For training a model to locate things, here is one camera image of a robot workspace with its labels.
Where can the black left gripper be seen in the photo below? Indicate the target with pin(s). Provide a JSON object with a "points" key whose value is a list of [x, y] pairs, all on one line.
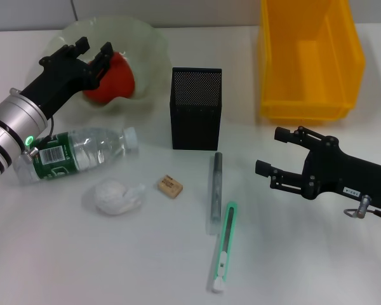
{"points": [[57, 79]]}

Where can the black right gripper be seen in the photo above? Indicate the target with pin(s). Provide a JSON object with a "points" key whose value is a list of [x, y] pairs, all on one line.
{"points": [[346, 174]]}

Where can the orange fruit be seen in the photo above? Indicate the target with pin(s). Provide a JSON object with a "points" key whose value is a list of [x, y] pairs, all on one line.
{"points": [[117, 82]]}

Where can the clear water bottle green label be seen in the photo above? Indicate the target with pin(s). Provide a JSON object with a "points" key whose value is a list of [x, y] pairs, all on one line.
{"points": [[92, 146]]}

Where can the white paper ball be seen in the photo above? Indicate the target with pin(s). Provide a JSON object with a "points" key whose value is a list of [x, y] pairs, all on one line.
{"points": [[111, 197]]}

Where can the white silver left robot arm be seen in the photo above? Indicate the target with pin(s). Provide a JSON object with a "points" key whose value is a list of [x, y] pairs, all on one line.
{"points": [[16, 114]]}

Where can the pale green glass fruit plate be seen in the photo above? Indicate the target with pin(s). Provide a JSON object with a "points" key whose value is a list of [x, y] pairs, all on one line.
{"points": [[143, 47]]}

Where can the grey pen in clear sleeve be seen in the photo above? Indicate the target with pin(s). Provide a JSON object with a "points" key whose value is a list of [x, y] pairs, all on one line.
{"points": [[216, 190]]}

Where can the black mesh pen holder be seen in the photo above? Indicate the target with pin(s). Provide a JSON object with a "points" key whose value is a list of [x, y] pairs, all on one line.
{"points": [[195, 127]]}

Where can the green utility knife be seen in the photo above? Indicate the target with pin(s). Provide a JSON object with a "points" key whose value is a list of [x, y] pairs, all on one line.
{"points": [[223, 248]]}

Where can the tan eraser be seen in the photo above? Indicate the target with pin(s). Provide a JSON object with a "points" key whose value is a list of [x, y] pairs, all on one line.
{"points": [[169, 185]]}

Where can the yellow plastic bin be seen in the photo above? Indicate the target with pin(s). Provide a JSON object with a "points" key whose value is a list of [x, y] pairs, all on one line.
{"points": [[308, 63]]}

